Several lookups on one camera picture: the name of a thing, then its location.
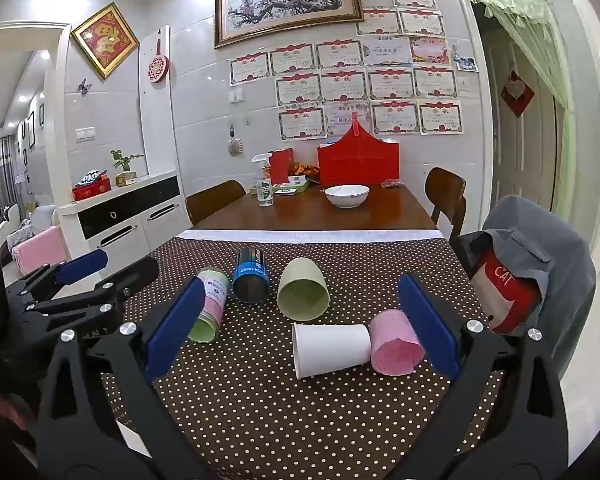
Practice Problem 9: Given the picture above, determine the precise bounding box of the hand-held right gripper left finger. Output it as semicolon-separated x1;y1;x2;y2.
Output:
32;276;216;480

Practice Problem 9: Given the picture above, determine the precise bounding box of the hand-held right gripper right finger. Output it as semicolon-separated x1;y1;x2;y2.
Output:
385;274;570;480

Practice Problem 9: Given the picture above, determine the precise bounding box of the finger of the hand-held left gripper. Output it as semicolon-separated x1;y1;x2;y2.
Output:
5;249;110;311
12;256;161;335

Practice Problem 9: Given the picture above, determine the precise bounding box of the pink speckled cup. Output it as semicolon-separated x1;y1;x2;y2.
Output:
369;308;427;377

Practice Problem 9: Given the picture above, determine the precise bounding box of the pink green printed cup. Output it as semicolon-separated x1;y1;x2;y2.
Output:
187;266;232;345

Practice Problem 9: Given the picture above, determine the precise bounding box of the blue black printed cup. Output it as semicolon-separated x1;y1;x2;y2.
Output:
231;246;272;306

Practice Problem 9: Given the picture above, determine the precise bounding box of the white paper cup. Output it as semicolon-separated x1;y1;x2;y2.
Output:
291;323;372;380

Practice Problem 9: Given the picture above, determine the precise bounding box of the light green cup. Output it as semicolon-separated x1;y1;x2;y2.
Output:
276;257;331;322

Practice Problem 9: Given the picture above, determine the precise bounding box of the pink cushion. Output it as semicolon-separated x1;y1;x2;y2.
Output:
12;226;67;276

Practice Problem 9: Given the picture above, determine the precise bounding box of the white black sideboard cabinet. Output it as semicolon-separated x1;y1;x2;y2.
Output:
57;170;192;275

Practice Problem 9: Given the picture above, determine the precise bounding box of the white sofa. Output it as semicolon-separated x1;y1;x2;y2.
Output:
0;204;62;251

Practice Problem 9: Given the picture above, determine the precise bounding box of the red box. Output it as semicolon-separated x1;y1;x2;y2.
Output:
72;180;112;202

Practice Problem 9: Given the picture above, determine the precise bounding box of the red white bag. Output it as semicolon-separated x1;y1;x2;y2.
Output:
467;247;542;336

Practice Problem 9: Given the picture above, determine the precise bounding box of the small potted plant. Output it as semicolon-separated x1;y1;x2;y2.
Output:
110;149;145;184

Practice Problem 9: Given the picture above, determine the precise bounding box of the dark wooden chair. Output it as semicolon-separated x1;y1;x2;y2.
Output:
424;166;468;241
185;180;247;226

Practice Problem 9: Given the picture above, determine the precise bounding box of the brown polka dot tablecloth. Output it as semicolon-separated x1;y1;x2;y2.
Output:
100;237;506;480

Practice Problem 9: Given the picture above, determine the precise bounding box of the wooden dining table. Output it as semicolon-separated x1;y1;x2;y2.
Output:
192;182;439;232

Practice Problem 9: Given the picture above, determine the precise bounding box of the grey jacket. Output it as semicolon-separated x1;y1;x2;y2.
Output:
459;195;597;378

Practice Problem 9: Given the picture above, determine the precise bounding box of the white bowl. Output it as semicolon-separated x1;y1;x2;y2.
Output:
324;184;371;209

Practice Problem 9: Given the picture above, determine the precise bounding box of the white table cloth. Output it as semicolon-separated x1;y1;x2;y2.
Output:
176;228;447;242

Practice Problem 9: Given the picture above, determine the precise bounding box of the clear spray bottle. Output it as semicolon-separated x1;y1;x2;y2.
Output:
251;154;276;207

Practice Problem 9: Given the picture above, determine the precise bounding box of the hanging round metal ornament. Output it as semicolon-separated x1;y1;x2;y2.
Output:
227;125;245;157

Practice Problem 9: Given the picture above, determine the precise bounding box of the red gift basket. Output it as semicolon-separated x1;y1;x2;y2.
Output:
316;124;401;187

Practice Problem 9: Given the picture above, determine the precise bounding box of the white green flat box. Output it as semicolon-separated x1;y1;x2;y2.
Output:
273;180;311;197

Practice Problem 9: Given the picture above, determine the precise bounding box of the red paper bag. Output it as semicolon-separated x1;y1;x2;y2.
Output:
269;148;295;186

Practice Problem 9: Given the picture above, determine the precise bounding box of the white door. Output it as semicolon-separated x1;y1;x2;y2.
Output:
481;35;562;207

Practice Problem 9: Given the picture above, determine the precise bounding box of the tray of orange snacks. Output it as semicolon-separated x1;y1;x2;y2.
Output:
290;160;322;184

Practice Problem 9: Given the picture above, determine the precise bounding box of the red diamond door ornament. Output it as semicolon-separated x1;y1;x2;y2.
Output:
500;71;536;119

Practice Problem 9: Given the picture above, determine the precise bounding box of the green door curtain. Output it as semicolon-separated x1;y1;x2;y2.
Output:
459;0;577;216

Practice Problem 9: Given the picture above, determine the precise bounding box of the pink round wall ornament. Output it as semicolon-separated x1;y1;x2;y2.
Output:
147;30;171;86

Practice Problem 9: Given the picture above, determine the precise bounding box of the red gold diamond frame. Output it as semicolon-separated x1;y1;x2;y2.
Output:
71;2;140;79

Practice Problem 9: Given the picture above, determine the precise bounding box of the group of wall certificates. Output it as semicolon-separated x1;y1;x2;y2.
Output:
228;0;465;142

